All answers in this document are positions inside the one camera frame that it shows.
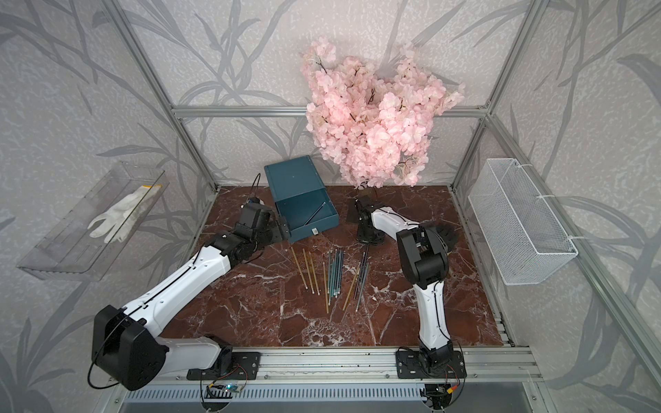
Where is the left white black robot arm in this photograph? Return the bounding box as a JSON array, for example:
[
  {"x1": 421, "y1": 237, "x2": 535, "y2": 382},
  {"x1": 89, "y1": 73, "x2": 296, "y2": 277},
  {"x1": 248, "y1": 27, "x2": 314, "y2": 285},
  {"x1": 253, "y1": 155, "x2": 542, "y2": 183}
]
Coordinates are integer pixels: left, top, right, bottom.
[{"x1": 91, "y1": 197, "x2": 290, "y2": 391}]

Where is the clear plastic wall tray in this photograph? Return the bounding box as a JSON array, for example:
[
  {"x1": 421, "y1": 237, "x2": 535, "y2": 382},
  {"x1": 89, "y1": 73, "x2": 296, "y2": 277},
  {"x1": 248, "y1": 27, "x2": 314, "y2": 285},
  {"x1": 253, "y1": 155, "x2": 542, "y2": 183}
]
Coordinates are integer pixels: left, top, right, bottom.
[{"x1": 17, "y1": 162, "x2": 169, "y2": 282}]

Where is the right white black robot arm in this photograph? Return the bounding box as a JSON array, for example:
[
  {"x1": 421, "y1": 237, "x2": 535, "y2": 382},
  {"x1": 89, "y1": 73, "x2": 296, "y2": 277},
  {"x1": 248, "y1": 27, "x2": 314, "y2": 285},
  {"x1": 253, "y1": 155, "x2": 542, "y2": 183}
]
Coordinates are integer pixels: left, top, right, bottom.
[{"x1": 355, "y1": 196, "x2": 454, "y2": 369}]

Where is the yellow pencil right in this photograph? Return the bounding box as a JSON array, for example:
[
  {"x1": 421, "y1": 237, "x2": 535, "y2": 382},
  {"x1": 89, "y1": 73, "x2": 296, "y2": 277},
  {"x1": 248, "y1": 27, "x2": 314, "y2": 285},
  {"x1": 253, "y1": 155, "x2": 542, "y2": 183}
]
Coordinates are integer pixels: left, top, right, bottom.
[{"x1": 343, "y1": 270, "x2": 359, "y2": 311}]

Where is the white glove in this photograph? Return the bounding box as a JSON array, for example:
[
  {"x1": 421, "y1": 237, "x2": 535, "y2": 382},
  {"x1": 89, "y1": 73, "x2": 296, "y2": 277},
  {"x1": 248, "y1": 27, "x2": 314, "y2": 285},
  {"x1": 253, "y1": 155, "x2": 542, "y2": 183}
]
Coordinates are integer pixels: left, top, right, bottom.
[{"x1": 88, "y1": 185, "x2": 157, "y2": 244}]

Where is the pink blossom artificial tree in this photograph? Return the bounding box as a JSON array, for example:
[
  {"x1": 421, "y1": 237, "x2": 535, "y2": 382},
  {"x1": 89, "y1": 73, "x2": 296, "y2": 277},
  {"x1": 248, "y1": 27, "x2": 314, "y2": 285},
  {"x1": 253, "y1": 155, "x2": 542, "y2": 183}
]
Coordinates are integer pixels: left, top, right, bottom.
[{"x1": 301, "y1": 36, "x2": 466, "y2": 189}]

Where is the aluminium front rail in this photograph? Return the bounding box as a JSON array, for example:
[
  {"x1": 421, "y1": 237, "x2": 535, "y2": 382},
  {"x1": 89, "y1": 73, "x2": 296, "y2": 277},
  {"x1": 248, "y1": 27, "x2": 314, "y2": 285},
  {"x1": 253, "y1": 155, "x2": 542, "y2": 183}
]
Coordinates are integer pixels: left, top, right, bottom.
[{"x1": 105, "y1": 347, "x2": 543, "y2": 386}]

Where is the white wire mesh basket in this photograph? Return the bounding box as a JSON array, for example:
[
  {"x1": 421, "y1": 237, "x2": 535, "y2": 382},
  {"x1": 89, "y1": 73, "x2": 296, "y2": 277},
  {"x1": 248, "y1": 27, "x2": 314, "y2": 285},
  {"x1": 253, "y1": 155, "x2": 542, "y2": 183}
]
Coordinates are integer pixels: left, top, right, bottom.
[{"x1": 468, "y1": 158, "x2": 578, "y2": 286}]

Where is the teal top drawer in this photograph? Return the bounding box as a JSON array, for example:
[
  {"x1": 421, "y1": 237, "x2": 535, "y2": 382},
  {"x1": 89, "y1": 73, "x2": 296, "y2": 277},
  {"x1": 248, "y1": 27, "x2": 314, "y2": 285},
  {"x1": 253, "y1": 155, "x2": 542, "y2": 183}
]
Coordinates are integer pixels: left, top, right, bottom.
[{"x1": 275, "y1": 189, "x2": 339, "y2": 244}]

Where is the left circuit board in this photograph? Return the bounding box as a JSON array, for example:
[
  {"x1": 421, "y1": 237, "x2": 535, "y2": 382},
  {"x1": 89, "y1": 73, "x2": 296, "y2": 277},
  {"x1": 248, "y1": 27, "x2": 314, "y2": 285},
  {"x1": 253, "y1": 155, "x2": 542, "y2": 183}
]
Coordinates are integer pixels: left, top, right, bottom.
[{"x1": 202, "y1": 383, "x2": 246, "y2": 400}]

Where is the teal drawer cabinet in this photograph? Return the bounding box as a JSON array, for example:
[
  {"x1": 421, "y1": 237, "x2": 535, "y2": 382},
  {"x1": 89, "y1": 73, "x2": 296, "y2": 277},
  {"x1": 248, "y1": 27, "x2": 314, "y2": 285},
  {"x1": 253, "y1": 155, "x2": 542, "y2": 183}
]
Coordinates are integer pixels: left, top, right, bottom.
[{"x1": 264, "y1": 156, "x2": 325, "y2": 203}]

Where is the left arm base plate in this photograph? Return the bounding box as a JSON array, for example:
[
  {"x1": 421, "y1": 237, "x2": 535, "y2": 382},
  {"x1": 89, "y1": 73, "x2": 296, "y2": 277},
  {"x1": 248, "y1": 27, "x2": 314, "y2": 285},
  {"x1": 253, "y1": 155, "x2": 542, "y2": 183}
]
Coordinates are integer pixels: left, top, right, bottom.
[{"x1": 186, "y1": 352, "x2": 261, "y2": 381}]

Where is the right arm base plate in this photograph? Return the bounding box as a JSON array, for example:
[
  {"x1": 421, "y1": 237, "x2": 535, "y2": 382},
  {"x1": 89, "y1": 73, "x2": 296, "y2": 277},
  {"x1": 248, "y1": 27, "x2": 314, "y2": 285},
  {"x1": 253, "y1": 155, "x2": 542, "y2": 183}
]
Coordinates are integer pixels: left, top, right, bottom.
[{"x1": 395, "y1": 347, "x2": 466, "y2": 380}]

